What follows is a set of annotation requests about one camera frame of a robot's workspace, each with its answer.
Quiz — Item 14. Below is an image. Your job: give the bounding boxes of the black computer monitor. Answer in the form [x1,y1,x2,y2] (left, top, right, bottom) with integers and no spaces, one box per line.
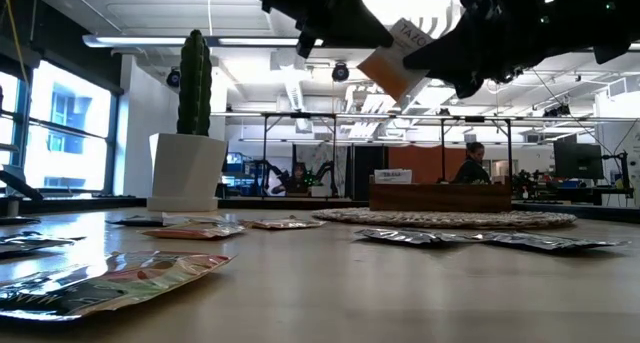
[553,141,605,181]

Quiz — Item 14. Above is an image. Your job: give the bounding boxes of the white ventilation duct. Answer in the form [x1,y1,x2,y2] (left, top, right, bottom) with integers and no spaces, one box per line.
[269,47,312,112]

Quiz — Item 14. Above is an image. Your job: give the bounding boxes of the person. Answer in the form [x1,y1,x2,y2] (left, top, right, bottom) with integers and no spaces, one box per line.
[452,141,494,185]
[272,161,324,197]

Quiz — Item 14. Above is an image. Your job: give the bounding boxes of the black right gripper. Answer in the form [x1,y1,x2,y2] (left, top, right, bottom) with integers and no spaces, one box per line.
[401,11,557,100]

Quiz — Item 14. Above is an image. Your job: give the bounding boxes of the tall green cactus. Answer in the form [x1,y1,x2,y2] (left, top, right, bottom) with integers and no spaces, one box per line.
[176,29,213,137]

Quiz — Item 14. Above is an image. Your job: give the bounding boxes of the black clamp stand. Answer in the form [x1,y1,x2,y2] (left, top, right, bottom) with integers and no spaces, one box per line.
[0,163,45,218]

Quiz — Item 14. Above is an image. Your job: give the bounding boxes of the round woven placemat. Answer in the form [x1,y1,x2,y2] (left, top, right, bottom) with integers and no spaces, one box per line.
[312,206,579,230]

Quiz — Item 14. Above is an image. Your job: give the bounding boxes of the dark office desk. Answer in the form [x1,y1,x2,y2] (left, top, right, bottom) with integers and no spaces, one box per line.
[519,185,636,207]

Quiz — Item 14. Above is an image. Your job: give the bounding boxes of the white patterned curtain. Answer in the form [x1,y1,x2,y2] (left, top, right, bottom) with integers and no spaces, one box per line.
[294,142,350,184]

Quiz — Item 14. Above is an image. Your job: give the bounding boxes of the black partition panel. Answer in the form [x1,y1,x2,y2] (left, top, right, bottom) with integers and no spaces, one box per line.
[352,145,387,200]

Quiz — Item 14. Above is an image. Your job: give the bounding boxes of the yellow hanging cable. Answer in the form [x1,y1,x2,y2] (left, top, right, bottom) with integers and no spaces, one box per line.
[4,0,29,84]

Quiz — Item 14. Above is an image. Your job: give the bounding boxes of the brown wooden tea box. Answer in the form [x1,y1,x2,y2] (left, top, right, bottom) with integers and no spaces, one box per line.
[368,175,513,214]

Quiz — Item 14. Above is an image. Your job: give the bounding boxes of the orange white Tazo tea packet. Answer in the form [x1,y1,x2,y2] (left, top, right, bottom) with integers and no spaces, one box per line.
[356,17,437,104]

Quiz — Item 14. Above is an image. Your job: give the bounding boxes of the silver foil packet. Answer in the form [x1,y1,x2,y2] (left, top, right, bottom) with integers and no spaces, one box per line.
[474,230,630,252]
[353,227,489,247]

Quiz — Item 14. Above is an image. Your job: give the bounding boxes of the orange partition panel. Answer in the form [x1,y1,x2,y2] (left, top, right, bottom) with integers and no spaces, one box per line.
[387,145,469,184]

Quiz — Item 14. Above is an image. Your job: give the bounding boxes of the white faceted planter pot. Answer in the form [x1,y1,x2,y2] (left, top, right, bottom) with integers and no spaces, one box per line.
[146,132,229,213]

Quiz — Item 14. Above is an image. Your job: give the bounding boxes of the black metal rig frame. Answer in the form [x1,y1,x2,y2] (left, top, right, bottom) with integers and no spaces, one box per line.
[261,111,339,199]
[438,115,515,185]

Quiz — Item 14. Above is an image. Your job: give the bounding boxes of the dark blue foil tea packet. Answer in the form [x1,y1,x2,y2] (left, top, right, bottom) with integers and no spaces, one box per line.
[0,231,87,259]
[105,215,166,228]
[0,216,42,227]

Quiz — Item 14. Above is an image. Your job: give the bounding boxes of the black ceiling spotlight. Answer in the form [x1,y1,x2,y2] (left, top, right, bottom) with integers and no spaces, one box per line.
[542,102,574,118]

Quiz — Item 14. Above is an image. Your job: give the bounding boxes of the ceiling strip light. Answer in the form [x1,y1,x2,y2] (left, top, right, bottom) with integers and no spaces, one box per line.
[82,34,189,48]
[218,37,302,47]

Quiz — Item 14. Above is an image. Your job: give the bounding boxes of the black aluminium table frame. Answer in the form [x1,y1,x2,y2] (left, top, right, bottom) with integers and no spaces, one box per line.
[0,196,640,223]

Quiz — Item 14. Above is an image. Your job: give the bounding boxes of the orange yellow tea packet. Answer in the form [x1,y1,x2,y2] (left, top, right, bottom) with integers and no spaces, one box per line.
[238,216,327,231]
[138,219,246,241]
[0,250,236,323]

